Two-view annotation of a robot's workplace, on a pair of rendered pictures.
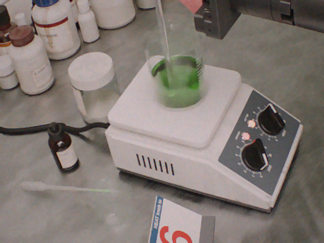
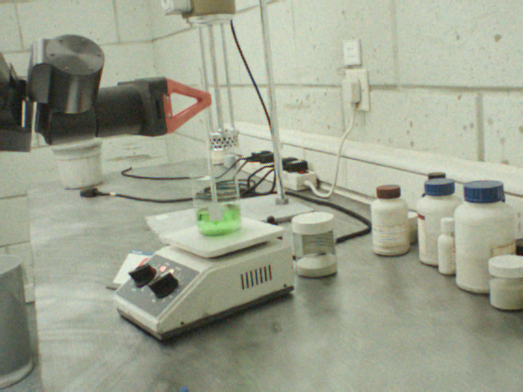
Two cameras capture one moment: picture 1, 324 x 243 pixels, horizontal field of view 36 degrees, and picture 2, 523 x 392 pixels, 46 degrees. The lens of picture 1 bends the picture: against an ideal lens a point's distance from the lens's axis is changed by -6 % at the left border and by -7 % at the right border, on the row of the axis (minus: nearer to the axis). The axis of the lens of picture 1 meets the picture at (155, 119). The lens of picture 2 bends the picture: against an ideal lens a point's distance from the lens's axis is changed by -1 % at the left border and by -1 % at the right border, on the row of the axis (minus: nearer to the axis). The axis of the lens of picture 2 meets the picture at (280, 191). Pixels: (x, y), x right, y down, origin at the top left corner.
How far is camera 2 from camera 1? 109 cm
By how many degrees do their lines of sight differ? 95
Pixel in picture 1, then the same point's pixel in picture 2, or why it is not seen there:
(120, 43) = (420, 284)
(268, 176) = (128, 289)
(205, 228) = not seen: hidden behind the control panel
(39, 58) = (374, 216)
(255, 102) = (188, 274)
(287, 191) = (122, 324)
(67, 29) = (422, 230)
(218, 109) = (183, 241)
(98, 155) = not seen: hidden behind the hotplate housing
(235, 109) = (189, 261)
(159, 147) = not seen: hidden behind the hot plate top
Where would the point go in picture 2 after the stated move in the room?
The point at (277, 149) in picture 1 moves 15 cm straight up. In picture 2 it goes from (144, 295) to (125, 173)
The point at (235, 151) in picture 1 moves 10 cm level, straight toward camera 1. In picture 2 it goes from (156, 263) to (100, 257)
